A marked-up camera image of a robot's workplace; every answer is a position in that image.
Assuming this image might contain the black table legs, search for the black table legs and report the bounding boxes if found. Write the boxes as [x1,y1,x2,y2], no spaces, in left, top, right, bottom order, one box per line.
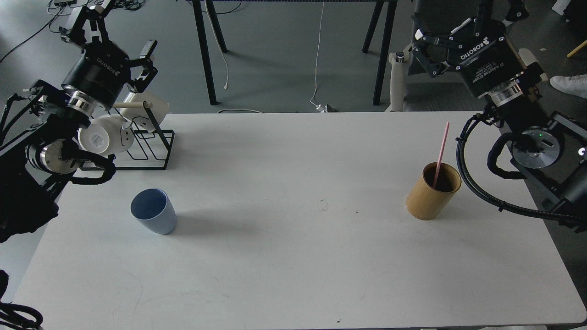
[361,0,398,106]
[190,0,228,106]

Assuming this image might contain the blue cup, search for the blue cup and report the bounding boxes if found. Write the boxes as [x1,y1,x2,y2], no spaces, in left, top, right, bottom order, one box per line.
[130,188,177,235]

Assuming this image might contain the white hanging cable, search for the white hanging cable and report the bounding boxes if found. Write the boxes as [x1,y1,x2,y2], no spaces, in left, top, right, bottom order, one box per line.
[310,0,341,113]

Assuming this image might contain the white mug on rack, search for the white mug on rack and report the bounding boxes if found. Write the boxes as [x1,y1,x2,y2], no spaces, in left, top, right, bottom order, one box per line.
[78,115,135,157]

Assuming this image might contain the white mug behind rack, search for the white mug behind rack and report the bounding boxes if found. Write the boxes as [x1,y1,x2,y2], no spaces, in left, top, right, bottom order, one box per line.
[120,91,170,133]

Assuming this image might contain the black table legs right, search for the black table legs right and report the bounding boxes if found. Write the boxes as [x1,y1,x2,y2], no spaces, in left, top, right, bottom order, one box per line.
[361,0,398,106]

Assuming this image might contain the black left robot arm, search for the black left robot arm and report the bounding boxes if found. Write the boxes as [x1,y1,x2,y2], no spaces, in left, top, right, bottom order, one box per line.
[0,0,157,242]

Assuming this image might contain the white shoe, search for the white shoe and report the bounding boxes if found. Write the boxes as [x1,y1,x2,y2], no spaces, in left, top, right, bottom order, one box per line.
[549,74,587,99]

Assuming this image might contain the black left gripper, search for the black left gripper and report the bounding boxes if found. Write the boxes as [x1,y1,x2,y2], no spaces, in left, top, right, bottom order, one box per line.
[59,0,159,106]

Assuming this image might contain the black floor cables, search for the black floor cables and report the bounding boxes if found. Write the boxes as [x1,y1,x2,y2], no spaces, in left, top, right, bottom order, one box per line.
[0,0,147,64]

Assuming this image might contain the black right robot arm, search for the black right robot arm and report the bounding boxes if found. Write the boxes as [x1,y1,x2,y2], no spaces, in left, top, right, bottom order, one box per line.
[411,0,586,233]

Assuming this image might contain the black wire mug rack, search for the black wire mug rack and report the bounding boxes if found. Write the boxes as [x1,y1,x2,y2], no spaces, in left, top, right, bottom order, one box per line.
[97,102,175,171]

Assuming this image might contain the bamboo wooden cup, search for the bamboo wooden cup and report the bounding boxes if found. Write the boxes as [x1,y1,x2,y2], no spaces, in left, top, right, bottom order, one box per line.
[405,162,462,220]

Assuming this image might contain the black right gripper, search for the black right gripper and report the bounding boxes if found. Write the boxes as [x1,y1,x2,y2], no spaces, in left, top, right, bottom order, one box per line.
[412,0,530,98]

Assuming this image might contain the grey office chair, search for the grey office chair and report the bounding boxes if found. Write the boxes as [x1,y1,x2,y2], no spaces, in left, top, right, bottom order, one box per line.
[388,0,547,111]

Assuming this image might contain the pink chopstick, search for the pink chopstick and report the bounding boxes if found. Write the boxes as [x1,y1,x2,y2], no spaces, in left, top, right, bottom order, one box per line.
[432,121,449,190]

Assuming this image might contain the black table legs left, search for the black table legs left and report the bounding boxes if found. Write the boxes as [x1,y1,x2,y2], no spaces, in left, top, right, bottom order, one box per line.
[190,0,228,106]

